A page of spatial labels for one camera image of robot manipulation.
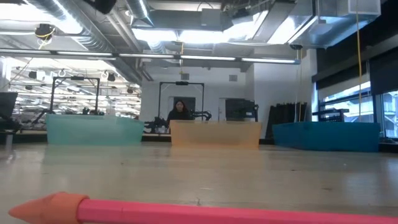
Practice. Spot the background black robot arm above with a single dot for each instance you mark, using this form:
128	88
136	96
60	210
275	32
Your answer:
155	124
203	114

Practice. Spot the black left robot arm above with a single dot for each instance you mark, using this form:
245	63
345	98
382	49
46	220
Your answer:
101	5

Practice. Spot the person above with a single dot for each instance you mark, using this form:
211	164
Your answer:
179	113

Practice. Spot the orange translucent plastic bin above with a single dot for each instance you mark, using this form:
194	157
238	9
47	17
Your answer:
214	133

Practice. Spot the black monitor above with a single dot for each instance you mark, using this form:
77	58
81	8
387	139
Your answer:
7	104
241	110

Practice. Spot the long ceiling light bar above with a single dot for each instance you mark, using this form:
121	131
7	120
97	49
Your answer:
205	58

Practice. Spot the black upright panels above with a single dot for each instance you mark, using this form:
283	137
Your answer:
286	121

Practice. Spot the pink pencil with orange eraser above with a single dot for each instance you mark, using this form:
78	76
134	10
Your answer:
186	214

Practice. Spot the teal translucent plastic bin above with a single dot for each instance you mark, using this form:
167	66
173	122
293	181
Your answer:
93	130

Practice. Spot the blue plastic bin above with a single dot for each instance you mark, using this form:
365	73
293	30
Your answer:
326	137

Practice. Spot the dark metal rack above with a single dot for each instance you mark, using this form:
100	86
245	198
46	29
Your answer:
329	118

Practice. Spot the grey square wall vent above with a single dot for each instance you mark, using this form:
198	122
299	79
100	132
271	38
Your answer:
185	76
233	77

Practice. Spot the dark security camera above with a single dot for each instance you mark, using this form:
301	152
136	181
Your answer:
296	46

